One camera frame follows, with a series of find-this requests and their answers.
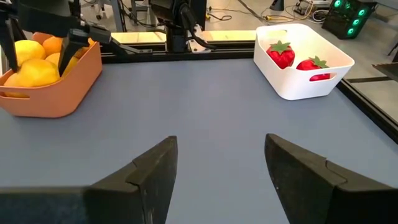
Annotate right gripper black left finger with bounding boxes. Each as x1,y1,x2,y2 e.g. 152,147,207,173
0,135,179,224

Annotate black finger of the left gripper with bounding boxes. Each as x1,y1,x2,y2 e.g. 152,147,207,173
58,29,91,78
0,11,19,73

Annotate orange plastic basket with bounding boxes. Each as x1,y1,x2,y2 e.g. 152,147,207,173
0,32,103,119

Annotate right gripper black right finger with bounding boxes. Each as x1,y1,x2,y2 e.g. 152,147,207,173
264,133,398,224

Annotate large orange-yellow toy lemon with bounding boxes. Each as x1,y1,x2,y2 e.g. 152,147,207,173
42,36,65,57

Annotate black stand pole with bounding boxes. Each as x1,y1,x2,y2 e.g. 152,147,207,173
269,0,285,12

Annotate black computer green fans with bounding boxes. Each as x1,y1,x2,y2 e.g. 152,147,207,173
322,0,379,40

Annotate white plastic basket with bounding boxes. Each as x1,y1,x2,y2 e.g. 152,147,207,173
253,23,356,101

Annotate small red strawberry toy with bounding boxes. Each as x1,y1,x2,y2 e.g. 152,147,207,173
266,40,296,70

